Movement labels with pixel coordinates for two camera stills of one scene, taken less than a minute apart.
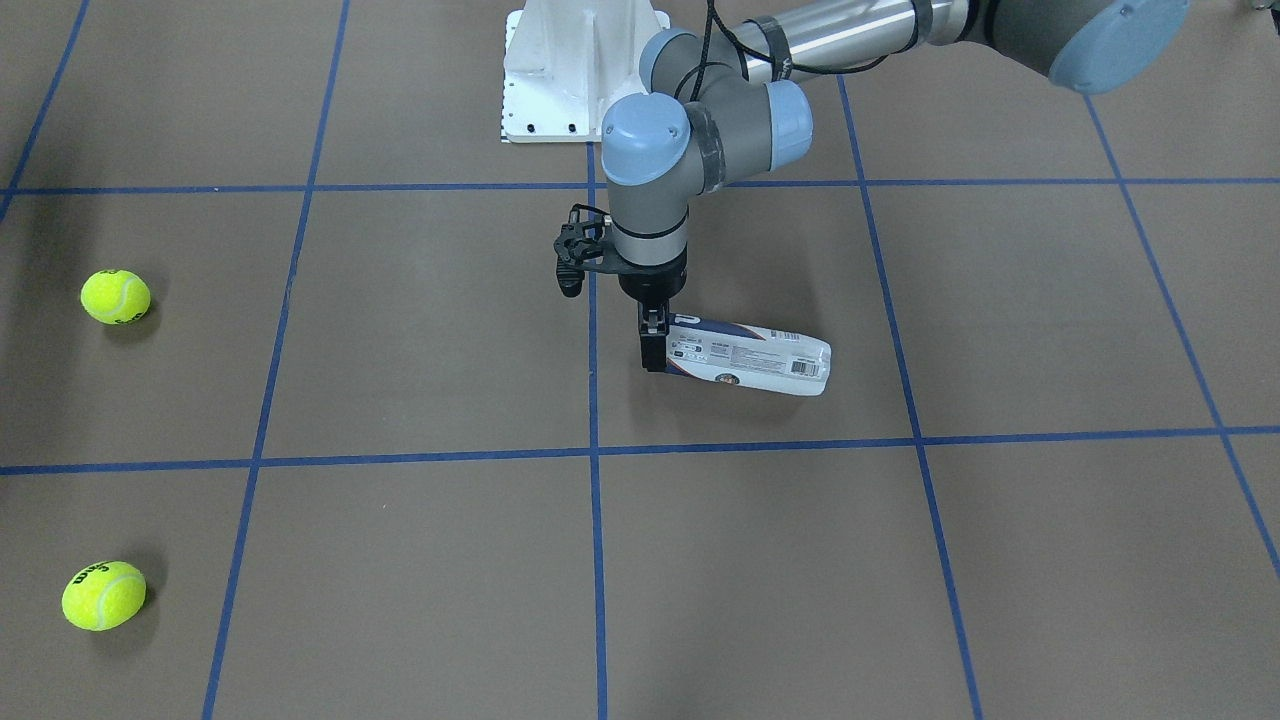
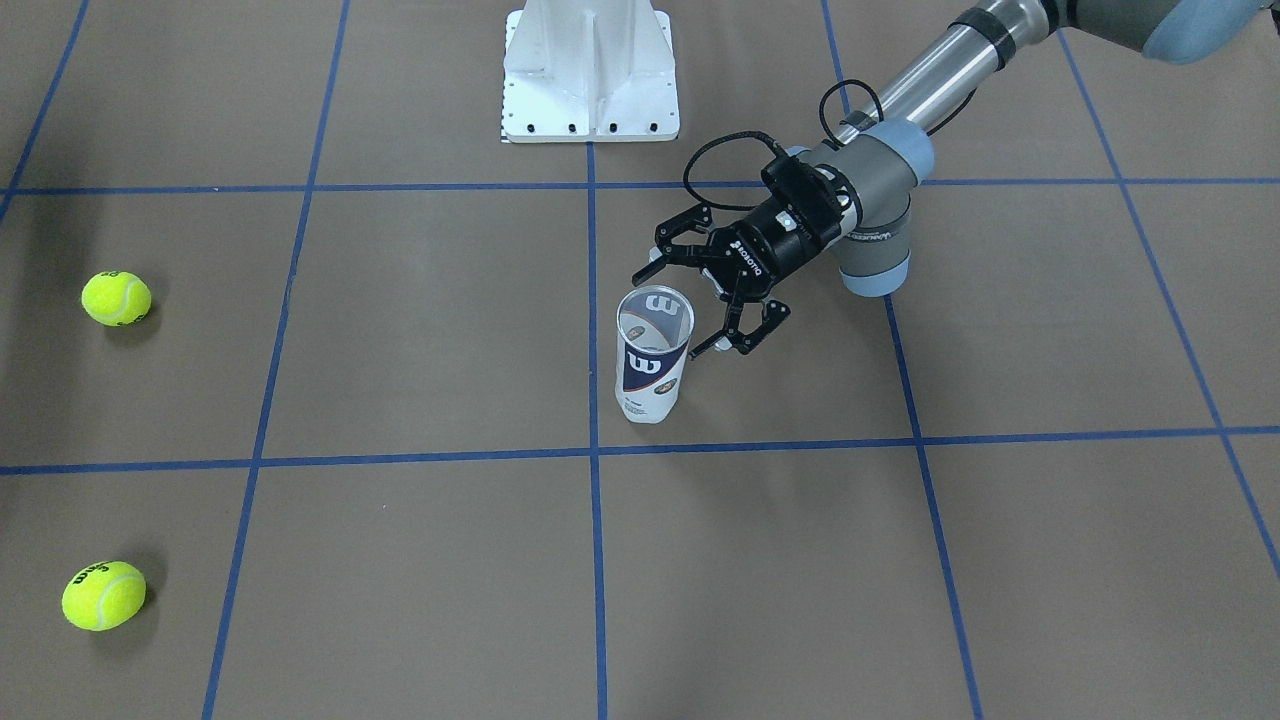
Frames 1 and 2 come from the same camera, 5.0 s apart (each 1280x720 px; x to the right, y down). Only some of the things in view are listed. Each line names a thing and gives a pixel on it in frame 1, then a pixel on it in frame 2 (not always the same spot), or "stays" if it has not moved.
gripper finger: x=654 y=327 → x=683 y=240
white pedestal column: x=566 y=63 stays
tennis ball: x=115 y=297 stays
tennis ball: x=103 y=596 stays
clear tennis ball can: x=755 y=355 → x=654 y=330
